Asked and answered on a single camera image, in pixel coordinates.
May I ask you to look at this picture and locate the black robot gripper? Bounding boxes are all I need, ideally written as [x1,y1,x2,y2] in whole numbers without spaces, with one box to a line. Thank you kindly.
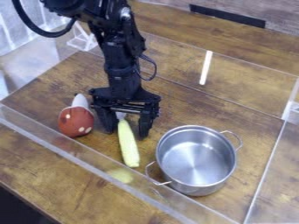
[88,65,163,139]

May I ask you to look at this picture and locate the clear acrylic right barrier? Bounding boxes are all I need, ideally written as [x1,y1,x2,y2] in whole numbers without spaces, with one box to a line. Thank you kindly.
[244,78,299,224]

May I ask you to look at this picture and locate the green handled metal spoon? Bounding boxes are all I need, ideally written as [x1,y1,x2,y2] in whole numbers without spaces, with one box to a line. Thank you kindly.
[116,112,140,168]

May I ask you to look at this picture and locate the red toy mushroom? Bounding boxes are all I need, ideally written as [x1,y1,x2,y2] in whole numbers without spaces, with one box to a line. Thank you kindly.
[57,94,95,137]

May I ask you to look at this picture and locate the clear acrylic front barrier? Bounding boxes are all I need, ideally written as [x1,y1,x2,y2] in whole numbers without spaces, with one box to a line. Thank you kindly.
[0,103,238,224]

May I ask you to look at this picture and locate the stainless steel pot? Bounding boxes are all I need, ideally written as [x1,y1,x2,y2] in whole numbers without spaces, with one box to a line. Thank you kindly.
[144,125,243,196]

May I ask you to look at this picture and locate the clear acrylic triangle bracket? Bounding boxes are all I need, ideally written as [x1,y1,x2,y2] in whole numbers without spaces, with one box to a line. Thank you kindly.
[67,22,97,52]

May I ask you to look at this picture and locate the black bar on table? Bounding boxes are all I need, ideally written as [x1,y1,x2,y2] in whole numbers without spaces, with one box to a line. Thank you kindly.
[190,3,267,28]

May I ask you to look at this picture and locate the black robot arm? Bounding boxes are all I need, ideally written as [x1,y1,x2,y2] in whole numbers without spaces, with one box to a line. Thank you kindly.
[41,0,162,137]

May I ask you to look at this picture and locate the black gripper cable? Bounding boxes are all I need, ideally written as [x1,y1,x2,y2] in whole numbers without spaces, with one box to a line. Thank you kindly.
[136,53,159,82]

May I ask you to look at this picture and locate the clear acrylic barrier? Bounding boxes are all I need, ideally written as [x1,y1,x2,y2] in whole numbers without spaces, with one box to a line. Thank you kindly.
[244,78,299,224]
[0,103,238,224]

